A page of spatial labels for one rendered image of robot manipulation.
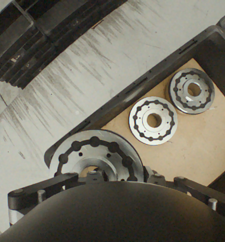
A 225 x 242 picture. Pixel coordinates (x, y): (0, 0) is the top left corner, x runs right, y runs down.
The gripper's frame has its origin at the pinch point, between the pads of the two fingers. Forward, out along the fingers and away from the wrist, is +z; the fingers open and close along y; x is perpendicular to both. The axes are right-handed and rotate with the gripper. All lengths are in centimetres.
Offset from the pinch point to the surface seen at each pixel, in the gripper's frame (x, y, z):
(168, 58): 17.1, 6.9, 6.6
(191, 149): 1.3, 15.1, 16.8
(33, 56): 50, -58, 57
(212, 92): 13.6, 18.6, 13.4
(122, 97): 10.3, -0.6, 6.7
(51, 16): 84, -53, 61
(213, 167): -3.1, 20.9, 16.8
